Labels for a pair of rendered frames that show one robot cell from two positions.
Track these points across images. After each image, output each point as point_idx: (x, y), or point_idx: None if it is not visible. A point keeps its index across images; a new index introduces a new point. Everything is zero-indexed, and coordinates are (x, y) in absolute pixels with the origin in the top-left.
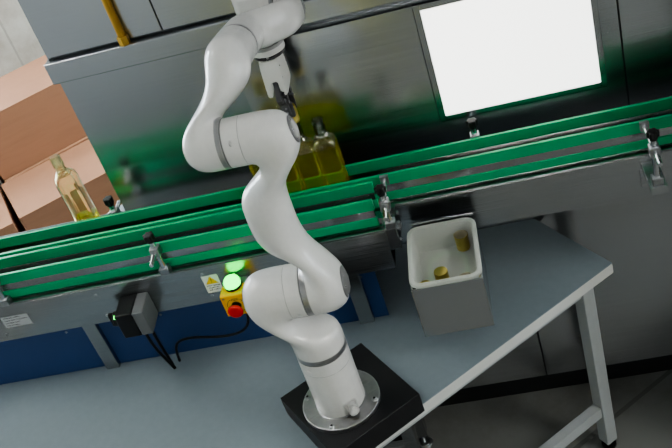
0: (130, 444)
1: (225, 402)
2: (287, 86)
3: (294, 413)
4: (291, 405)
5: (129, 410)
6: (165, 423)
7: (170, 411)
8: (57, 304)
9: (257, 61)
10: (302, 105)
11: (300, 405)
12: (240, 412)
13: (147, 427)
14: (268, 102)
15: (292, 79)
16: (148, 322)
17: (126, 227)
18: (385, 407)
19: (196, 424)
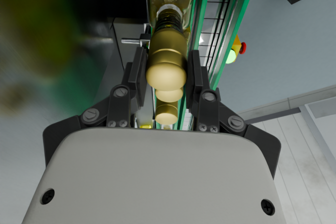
0: (245, 76)
1: (246, 37)
2: (227, 160)
3: None
4: None
5: (223, 79)
6: (242, 64)
7: (235, 63)
8: None
9: (15, 198)
10: (54, 17)
11: None
12: (260, 28)
13: (239, 71)
14: (75, 92)
15: (7, 73)
16: (219, 93)
17: (175, 128)
18: None
19: (252, 51)
